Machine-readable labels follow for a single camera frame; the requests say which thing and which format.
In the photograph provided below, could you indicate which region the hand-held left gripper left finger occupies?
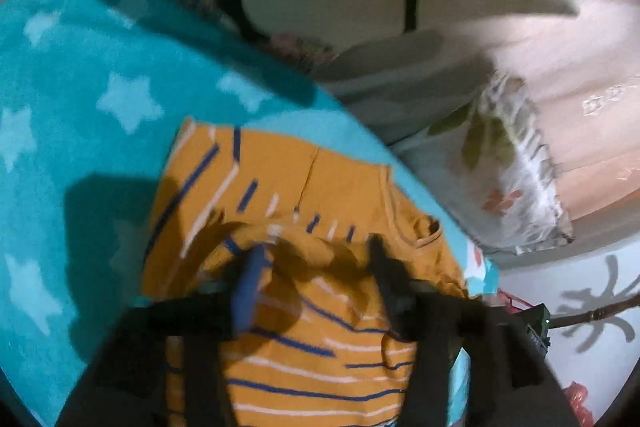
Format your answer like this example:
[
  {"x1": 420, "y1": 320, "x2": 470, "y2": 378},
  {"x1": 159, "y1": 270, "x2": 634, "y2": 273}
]
[{"x1": 56, "y1": 245, "x2": 275, "y2": 427}]

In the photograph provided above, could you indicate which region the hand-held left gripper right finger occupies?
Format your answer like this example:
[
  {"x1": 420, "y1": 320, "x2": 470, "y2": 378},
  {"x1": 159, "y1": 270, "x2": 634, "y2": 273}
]
[{"x1": 367, "y1": 238, "x2": 583, "y2": 427}]

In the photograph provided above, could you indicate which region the orange striped small shirt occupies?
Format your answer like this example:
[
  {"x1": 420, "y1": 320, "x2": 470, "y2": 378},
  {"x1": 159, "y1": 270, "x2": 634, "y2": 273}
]
[{"x1": 141, "y1": 118, "x2": 473, "y2": 427}]

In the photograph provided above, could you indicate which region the white sheet grey print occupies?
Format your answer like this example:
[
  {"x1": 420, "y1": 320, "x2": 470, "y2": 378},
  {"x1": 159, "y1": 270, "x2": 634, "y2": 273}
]
[{"x1": 492, "y1": 242, "x2": 640, "y2": 427}]

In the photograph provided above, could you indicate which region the red plastic bag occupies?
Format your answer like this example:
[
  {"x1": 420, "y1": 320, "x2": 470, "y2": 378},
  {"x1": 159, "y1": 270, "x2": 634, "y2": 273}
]
[{"x1": 562, "y1": 383, "x2": 598, "y2": 425}]

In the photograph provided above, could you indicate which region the frilled leaf print pillow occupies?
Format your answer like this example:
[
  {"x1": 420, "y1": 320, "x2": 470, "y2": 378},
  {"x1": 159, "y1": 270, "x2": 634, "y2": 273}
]
[{"x1": 390, "y1": 74, "x2": 576, "y2": 255}]

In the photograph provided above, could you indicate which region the teal star blanket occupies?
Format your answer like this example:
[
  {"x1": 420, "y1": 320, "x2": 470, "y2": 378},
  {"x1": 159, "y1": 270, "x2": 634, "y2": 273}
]
[{"x1": 0, "y1": 0, "x2": 501, "y2": 427}]

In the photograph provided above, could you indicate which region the pink bedsheet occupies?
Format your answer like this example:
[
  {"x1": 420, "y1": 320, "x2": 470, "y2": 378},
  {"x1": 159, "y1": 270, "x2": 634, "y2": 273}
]
[{"x1": 465, "y1": 0, "x2": 640, "y2": 223}]

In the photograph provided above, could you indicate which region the brown cable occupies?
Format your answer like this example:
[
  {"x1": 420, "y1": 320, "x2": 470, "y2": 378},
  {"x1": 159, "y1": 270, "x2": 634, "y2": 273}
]
[{"x1": 549, "y1": 294, "x2": 640, "y2": 327}]

